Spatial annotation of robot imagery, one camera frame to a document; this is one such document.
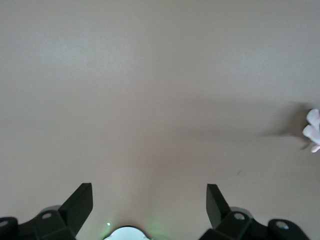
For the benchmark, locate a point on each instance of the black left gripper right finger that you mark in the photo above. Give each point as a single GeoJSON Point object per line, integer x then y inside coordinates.
{"type": "Point", "coordinates": [216, 212]}

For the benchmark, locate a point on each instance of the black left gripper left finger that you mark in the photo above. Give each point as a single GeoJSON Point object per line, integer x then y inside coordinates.
{"type": "Point", "coordinates": [75, 212]}

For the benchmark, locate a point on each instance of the small pale pink plush dog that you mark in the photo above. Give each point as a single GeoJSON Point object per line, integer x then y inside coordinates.
{"type": "Point", "coordinates": [314, 130]}

